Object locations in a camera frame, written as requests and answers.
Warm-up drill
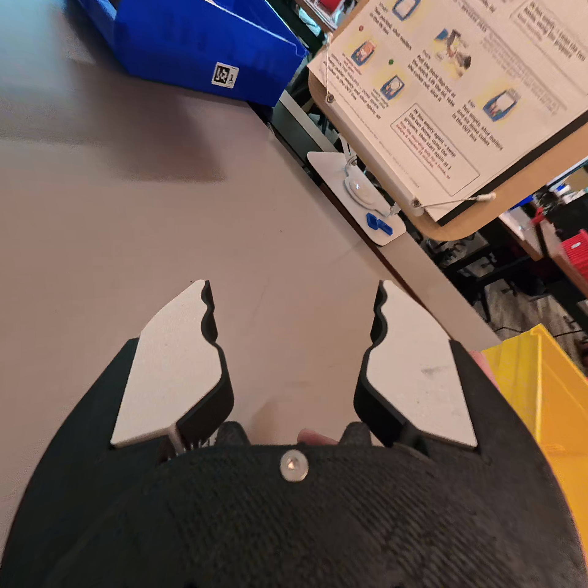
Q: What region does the red crate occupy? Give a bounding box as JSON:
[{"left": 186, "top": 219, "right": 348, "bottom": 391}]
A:
[{"left": 558, "top": 230, "right": 588, "bottom": 276}]

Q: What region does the white stand base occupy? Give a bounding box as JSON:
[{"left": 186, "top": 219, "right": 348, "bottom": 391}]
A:
[{"left": 307, "top": 151, "right": 407, "bottom": 246}]

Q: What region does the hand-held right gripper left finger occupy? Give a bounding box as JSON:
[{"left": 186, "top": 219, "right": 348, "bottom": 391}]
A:
[{"left": 110, "top": 279, "right": 235, "bottom": 454}]

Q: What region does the instruction sheet on clipboard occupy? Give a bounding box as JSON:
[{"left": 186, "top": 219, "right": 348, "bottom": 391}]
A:
[{"left": 308, "top": 0, "right": 588, "bottom": 242}]

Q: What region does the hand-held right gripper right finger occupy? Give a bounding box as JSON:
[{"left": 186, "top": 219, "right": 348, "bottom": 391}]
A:
[{"left": 354, "top": 279, "right": 478, "bottom": 450}]

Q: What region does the yellow plastic bin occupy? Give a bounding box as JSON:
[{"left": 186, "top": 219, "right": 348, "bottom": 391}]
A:
[{"left": 481, "top": 324, "right": 588, "bottom": 566}]

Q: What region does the blue plastic bin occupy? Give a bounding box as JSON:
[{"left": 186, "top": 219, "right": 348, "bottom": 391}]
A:
[{"left": 76, "top": 0, "right": 309, "bottom": 107}]

